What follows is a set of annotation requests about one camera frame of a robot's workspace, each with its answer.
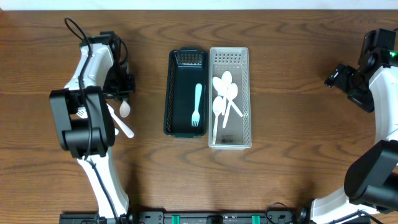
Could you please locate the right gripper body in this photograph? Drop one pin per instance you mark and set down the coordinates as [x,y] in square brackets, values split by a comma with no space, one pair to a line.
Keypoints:
[356,84]

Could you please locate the dark green plastic basket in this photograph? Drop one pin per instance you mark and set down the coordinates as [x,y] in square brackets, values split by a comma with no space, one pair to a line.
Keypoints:
[187,67]

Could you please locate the white fork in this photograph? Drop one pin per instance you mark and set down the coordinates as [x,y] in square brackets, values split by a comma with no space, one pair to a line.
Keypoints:
[82,113]
[124,127]

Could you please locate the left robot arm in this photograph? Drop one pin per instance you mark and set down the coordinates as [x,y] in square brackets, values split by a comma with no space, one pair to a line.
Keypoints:
[85,126]

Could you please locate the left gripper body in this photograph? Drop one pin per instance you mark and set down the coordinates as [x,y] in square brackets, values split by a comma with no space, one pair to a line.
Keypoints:
[125,83]

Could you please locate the clear plastic basket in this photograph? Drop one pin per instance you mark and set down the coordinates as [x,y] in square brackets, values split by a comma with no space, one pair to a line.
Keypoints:
[237,133]

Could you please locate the white spoon group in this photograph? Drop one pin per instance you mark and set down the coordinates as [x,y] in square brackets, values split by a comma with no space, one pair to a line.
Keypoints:
[221,87]
[217,109]
[231,94]

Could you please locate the mint green plastic fork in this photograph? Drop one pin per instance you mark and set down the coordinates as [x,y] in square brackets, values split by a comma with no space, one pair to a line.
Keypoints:
[195,114]

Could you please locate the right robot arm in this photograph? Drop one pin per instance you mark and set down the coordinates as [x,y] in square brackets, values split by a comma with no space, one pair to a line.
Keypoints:
[370,185]

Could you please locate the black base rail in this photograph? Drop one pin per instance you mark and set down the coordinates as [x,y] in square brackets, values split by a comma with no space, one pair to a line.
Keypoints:
[278,216]

